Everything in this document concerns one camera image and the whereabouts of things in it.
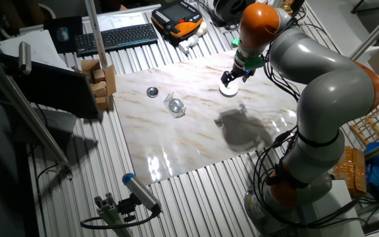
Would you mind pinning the long aluminium camera bar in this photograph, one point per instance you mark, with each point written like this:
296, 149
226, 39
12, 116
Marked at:
21, 105

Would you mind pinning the grey monitor base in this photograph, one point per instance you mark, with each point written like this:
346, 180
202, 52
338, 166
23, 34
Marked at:
58, 126

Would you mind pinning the small green plastic part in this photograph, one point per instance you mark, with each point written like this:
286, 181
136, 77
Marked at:
235, 42

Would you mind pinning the black flat monitor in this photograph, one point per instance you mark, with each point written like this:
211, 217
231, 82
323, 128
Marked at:
54, 87

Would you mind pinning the white pedestal box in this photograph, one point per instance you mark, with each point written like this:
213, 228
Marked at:
337, 210

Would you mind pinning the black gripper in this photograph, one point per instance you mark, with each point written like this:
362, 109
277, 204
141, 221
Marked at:
242, 70

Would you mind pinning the grey computer mouse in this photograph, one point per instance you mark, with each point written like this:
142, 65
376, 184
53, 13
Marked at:
62, 34

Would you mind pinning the white round plate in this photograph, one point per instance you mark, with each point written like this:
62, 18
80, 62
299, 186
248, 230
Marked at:
230, 90

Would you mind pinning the wooden dish rack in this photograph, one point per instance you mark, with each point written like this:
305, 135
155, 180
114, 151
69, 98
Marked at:
372, 128

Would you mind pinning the yellow wrapped package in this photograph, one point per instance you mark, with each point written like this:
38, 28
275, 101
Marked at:
350, 169

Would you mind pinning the silver depth camera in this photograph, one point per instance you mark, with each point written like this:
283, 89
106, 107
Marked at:
25, 57

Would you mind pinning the small brown cardboard box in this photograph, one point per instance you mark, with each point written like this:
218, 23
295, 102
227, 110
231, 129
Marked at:
90, 64
99, 89
98, 75
102, 102

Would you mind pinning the black mouse pad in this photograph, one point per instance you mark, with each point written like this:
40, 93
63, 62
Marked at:
74, 26

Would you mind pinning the printed paper sheet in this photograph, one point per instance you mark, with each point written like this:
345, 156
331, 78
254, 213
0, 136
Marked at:
120, 20

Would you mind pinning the gold foil packet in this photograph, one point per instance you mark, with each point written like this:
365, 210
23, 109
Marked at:
287, 6

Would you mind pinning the clear plastic box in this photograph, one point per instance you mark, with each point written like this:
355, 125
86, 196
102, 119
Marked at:
168, 99

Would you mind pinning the aluminium profile stub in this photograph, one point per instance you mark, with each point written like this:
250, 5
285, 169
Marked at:
110, 215

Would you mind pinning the silver camera with blue cap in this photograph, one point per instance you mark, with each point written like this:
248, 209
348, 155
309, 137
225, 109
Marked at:
141, 192

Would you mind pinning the tall aluminium profile post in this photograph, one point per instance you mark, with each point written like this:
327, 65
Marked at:
95, 33

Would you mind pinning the marble pattern mat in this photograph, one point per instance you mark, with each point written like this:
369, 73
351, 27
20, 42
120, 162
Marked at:
176, 148

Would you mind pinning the black camera clamp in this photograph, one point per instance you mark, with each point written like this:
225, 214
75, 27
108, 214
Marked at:
127, 207

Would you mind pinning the black computer keyboard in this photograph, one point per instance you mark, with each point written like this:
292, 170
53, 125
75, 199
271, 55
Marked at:
117, 37

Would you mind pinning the white paper stack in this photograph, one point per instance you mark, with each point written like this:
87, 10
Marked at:
39, 46

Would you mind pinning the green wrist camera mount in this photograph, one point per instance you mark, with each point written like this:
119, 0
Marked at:
252, 62

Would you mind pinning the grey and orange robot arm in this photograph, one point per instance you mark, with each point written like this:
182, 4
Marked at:
324, 82

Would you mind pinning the orange and black teach pendant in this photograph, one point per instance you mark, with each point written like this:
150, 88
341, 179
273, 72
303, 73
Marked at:
176, 14

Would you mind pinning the slanted aluminium frame bar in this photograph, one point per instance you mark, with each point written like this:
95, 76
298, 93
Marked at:
373, 34

